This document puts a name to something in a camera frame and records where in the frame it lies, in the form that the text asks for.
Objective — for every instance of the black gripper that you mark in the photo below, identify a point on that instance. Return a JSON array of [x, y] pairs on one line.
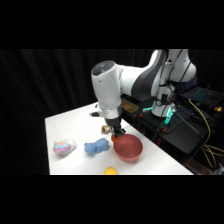
[[114, 123]]

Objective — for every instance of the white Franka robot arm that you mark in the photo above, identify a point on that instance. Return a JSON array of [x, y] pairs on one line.
[[133, 80]]

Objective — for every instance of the pink bowl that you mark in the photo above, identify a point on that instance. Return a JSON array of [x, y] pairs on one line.
[[130, 150]]

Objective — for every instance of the yellow ball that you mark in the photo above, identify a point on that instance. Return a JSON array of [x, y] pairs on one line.
[[110, 171]]

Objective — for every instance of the brown plush toy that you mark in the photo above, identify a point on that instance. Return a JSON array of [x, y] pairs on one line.
[[106, 129]]

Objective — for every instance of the blue crumpled cloth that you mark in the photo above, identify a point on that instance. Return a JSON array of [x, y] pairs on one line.
[[96, 147]]

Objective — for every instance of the yellowish wrist-mounted board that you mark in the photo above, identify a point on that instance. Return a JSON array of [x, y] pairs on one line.
[[129, 105]]

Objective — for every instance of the multicoloured toy in clear bag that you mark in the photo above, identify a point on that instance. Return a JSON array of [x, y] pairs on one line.
[[64, 146]]

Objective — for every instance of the black robot stand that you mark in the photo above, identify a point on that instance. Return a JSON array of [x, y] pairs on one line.
[[180, 133]]

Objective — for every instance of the black laptop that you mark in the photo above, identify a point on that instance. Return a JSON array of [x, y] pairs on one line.
[[204, 95]]

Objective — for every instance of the small yellow object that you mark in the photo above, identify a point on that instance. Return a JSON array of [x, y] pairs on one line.
[[218, 108]]

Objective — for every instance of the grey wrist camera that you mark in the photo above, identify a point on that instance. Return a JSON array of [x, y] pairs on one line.
[[95, 112]]

